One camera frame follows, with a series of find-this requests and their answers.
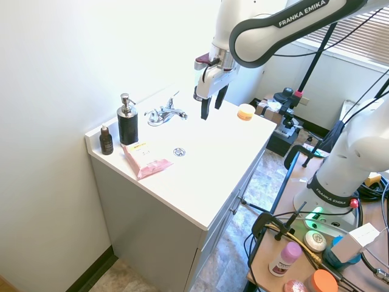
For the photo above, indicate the brown cardboard box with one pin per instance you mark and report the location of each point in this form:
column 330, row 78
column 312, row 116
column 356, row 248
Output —
column 269, row 108

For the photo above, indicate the chrome sink drain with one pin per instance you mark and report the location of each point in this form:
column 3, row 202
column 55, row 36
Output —
column 179, row 151

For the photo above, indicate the white cardboard box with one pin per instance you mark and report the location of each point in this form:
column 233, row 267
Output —
column 355, row 241

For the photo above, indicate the deodorant stick pink cap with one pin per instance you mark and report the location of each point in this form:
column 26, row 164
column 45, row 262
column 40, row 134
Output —
column 284, row 258

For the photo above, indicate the dark hanging cloth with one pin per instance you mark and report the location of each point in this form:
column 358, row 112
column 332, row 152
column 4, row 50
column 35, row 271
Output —
column 334, row 135

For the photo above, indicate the black c-clamp with screw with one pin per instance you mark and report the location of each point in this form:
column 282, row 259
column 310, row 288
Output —
column 267, row 222

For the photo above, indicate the beige wall outlet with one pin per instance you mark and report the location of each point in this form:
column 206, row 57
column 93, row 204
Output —
column 304, row 101

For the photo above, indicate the jar with orange lid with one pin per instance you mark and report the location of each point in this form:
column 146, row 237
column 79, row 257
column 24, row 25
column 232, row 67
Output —
column 324, row 281

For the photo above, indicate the black c-clamp large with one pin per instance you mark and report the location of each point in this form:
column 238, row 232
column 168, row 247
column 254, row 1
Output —
column 293, row 153

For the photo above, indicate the black equipment case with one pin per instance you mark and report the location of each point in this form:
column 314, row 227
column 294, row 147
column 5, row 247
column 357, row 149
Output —
column 282, row 138

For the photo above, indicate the yellow power box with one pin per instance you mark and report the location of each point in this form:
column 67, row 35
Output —
column 372, row 179

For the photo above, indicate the blue cup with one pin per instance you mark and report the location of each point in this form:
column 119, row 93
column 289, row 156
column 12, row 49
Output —
column 334, row 258

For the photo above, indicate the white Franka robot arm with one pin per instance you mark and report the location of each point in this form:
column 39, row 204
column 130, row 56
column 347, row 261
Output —
column 349, row 152

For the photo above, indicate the chrome faucet spout body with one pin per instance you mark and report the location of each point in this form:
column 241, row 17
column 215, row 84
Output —
column 165, row 115

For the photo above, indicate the window blinds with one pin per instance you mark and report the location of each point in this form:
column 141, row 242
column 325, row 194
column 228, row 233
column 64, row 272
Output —
column 355, row 33

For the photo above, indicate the black camera stand pole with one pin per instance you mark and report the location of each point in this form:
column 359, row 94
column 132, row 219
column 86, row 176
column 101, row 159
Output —
column 313, row 64

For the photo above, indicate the black soap pump dispenser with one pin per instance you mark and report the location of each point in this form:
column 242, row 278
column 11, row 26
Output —
column 127, row 124

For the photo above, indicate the small brown dropper bottle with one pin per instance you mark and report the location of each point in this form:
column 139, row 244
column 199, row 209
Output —
column 106, row 143

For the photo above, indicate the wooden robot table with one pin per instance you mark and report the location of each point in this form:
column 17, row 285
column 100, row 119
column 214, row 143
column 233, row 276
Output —
column 270, row 258

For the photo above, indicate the round white soap tin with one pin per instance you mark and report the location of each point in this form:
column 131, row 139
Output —
column 315, row 241

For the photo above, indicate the pink round sponge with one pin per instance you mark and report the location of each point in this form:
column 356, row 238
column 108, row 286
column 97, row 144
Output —
column 294, row 286

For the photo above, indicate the pink wipes package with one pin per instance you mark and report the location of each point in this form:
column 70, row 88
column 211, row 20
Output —
column 147, row 161

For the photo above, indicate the white vanity cabinet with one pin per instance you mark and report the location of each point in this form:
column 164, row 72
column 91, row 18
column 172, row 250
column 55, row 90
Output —
column 146, row 213

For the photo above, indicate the maroon wrist camera box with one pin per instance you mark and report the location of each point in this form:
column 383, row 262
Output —
column 202, row 60

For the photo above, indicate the metal cabinet door knob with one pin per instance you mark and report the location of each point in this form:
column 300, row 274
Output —
column 233, row 211
column 242, row 199

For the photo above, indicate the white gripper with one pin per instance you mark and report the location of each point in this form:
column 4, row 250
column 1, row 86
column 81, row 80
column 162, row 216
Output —
column 212, row 80

